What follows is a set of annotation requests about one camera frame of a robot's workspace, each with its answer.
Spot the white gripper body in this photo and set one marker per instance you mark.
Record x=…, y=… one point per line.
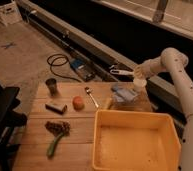
x=138, y=73

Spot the white handled brush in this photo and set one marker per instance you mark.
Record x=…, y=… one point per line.
x=121, y=72

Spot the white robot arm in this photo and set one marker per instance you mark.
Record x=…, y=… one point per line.
x=174, y=62

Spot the white paper cup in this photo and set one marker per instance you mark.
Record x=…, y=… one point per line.
x=139, y=84

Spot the metal cup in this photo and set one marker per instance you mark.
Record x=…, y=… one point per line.
x=51, y=84

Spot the clear plastic bag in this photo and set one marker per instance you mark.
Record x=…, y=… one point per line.
x=127, y=99

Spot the blue power device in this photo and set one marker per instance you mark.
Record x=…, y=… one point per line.
x=82, y=70

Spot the orange ball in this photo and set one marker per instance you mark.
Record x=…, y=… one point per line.
x=78, y=103

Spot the yellow plastic bin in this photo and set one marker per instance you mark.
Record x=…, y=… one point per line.
x=135, y=141

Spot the small black box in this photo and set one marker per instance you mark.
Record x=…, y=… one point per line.
x=56, y=108

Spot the black chair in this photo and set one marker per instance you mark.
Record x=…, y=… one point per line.
x=9, y=119

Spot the white cardboard box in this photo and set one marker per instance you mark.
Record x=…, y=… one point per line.
x=9, y=13

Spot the green handled scrub brush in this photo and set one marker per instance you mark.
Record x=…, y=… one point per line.
x=59, y=130

